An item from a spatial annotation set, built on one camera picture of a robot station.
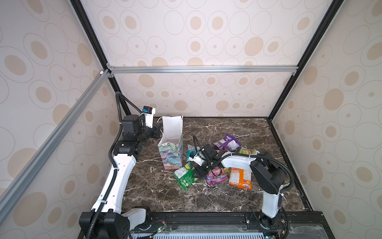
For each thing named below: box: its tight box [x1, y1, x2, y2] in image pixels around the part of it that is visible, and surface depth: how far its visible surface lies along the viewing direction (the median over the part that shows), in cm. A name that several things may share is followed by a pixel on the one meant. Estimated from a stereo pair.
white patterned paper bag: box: [157, 115, 184, 170], surface depth 83 cm
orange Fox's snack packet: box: [228, 167, 253, 190], surface depth 87 cm
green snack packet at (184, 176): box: [173, 162, 198, 191], surface depth 87 cm
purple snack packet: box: [212, 133, 242, 152], surface depth 102 cm
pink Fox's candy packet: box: [205, 166, 228, 186], surface depth 87 cm
